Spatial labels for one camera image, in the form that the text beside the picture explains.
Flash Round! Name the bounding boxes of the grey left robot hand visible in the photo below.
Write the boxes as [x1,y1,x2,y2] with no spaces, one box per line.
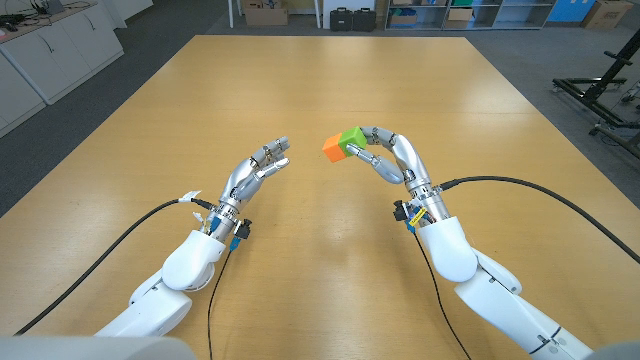
[218,135,292,207]

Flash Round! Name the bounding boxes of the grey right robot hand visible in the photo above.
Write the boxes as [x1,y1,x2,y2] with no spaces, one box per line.
[344,125,434,194]

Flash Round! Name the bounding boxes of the green magnetic block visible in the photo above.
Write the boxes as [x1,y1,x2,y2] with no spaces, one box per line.
[337,125,369,157]

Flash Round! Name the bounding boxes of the orange magnetic block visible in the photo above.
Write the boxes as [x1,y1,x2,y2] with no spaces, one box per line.
[321,132,349,164]

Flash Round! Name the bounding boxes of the black hard case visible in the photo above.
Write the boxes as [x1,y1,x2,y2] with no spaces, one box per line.
[329,6,354,32]
[352,7,378,33]

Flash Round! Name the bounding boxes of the small cardboard box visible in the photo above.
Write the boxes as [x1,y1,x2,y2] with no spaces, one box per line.
[443,6,475,30]

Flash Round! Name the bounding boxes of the wide cardboard box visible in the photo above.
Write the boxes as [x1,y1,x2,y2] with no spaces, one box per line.
[243,0,290,27]

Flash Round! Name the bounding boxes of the white shelving unit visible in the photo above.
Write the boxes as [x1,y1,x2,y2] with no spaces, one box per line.
[383,0,557,31]

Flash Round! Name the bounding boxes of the white cabinet row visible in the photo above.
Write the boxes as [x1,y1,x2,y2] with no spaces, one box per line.
[0,0,125,139]

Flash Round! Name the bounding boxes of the black metal stand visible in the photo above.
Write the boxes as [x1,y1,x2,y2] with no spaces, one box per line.
[552,28,640,160]

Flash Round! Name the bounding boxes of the angled cardboard box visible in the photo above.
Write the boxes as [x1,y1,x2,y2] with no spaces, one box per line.
[581,0,635,30]

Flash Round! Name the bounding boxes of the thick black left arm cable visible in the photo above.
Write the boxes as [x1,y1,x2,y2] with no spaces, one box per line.
[14,189,216,336]

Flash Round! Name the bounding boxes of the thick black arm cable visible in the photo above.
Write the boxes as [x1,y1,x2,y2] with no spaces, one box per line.
[14,189,216,336]
[438,174,640,265]

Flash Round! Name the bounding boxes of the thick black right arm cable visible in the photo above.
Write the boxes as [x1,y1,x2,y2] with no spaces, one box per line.
[438,174,640,265]

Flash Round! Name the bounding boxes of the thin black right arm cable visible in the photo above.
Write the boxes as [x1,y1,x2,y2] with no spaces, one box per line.
[410,230,472,360]

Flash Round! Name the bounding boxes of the white table frame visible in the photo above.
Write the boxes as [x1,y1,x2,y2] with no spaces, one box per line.
[227,0,323,30]

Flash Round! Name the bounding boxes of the black desk cables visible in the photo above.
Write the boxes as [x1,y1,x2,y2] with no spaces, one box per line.
[0,13,36,32]

